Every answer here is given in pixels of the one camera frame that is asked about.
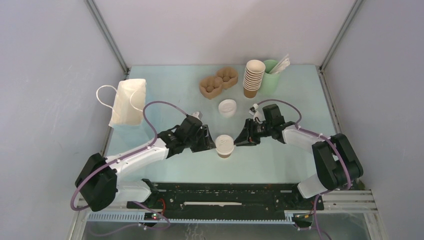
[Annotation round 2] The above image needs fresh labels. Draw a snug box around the green holder cup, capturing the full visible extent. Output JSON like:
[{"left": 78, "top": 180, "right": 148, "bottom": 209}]
[{"left": 258, "top": 59, "right": 281, "bottom": 95}]

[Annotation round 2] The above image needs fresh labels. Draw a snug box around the purple cable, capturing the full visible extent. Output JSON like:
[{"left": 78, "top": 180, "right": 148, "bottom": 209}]
[
  {"left": 256, "top": 98, "right": 352, "bottom": 240},
  {"left": 70, "top": 100, "right": 195, "bottom": 212}
]

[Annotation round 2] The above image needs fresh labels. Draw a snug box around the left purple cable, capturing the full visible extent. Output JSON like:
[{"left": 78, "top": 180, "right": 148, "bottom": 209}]
[{"left": 70, "top": 100, "right": 195, "bottom": 212}]

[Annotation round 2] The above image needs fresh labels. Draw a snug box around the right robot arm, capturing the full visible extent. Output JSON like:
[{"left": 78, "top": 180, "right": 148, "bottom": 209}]
[{"left": 234, "top": 104, "right": 364, "bottom": 209}]

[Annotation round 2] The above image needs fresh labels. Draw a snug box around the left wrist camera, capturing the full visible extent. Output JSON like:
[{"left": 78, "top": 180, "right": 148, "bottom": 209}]
[{"left": 191, "top": 111, "right": 203, "bottom": 121}]

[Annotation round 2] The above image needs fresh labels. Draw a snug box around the white cup lid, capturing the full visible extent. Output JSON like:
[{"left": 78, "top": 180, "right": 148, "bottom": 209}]
[{"left": 215, "top": 134, "right": 235, "bottom": 152}]

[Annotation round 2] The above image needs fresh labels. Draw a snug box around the brown paper coffee cup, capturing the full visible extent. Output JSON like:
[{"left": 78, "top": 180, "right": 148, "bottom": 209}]
[{"left": 216, "top": 149, "right": 233, "bottom": 159}]

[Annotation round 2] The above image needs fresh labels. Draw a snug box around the stack of paper cups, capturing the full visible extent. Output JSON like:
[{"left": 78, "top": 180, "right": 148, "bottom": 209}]
[{"left": 243, "top": 59, "right": 266, "bottom": 99}]

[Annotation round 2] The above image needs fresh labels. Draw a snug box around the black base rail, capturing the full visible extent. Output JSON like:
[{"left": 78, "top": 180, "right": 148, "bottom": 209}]
[{"left": 86, "top": 181, "right": 379, "bottom": 226}]

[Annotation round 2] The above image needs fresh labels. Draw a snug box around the white paper bag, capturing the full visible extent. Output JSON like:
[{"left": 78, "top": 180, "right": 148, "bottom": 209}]
[{"left": 96, "top": 78, "right": 147, "bottom": 128}]

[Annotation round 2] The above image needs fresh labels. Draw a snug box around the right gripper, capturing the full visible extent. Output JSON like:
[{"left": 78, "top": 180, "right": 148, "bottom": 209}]
[{"left": 232, "top": 118, "right": 272, "bottom": 147}]

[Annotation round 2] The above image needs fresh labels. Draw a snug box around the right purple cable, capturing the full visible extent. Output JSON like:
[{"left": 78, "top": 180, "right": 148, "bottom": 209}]
[{"left": 256, "top": 98, "right": 352, "bottom": 240}]

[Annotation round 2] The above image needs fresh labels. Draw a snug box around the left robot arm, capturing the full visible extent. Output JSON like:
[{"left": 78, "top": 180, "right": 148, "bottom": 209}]
[{"left": 75, "top": 115, "right": 215, "bottom": 212}]

